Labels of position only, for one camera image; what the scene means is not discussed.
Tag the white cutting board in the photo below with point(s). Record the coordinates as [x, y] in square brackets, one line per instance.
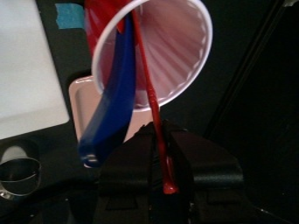
[23, 67]

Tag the red plastic cup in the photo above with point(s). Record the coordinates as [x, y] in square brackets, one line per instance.
[171, 55]

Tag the blue plastic utensil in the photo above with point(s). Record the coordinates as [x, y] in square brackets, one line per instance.
[112, 116]

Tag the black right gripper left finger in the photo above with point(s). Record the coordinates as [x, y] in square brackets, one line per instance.
[124, 163]

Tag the pink plastic plate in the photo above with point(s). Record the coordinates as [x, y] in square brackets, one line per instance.
[83, 105]

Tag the red plastic toy knife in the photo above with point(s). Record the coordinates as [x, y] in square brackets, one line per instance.
[152, 96]

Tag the blue tape patch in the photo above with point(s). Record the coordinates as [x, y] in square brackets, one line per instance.
[70, 16]

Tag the black frame bar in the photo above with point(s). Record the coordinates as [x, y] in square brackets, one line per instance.
[240, 75]

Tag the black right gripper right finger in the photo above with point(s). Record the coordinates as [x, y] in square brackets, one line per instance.
[206, 166]

